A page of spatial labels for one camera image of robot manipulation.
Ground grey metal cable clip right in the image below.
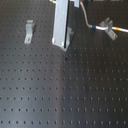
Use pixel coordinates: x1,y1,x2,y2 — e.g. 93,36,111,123
100,18,117,40

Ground white cable with coloured bands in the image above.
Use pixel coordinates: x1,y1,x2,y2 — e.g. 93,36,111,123
78,0,128,34

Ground grey metal cable clip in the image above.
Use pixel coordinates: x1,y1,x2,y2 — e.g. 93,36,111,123
100,18,117,40
24,20,35,44

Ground grey metal cable clip left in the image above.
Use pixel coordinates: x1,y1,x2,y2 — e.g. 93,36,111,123
24,20,35,44

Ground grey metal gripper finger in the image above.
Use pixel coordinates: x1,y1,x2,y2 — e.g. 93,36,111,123
52,0,69,46
62,0,80,52

